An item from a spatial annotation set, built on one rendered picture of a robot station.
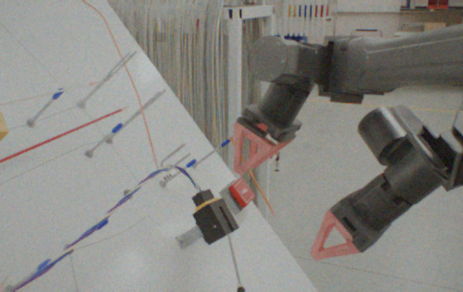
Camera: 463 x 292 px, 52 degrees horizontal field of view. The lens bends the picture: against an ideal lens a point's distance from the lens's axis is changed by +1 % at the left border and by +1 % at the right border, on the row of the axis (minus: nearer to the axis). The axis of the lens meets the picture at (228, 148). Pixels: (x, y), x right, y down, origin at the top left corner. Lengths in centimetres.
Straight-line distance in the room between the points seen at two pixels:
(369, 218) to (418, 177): 8
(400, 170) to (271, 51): 21
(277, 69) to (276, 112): 10
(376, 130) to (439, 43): 21
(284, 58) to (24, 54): 42
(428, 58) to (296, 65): 18
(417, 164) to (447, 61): 19
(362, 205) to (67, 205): 39
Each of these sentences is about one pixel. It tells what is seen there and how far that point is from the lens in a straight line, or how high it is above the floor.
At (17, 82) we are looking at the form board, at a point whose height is 135.
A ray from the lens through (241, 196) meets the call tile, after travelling 91.
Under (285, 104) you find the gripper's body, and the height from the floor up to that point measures 133.
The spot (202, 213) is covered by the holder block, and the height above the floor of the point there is 115.
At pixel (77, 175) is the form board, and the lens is 71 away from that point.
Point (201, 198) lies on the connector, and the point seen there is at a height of 117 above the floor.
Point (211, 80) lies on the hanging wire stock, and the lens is 134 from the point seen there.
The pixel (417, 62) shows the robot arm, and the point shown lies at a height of 142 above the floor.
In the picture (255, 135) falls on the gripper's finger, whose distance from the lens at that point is 65.
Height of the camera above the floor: 148
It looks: 18 degrees down
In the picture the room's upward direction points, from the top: straight up
